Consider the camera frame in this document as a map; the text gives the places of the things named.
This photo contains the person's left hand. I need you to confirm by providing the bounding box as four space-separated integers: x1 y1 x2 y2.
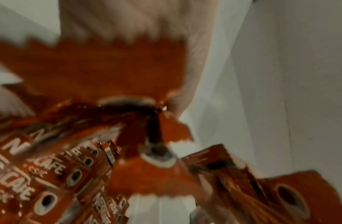
57 0 219 119

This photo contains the person's right hand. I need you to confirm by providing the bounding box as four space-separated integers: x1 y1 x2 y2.
187 175 268 224

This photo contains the white plastic tray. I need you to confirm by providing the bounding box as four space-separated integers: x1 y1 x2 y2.
124 139 205 224

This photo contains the bunch of Nescafe sachets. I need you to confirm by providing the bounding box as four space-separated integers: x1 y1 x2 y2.
0 36 210 200

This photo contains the pile of red Nescafe sachets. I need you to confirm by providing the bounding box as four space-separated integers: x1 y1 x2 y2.
0 113 130 224

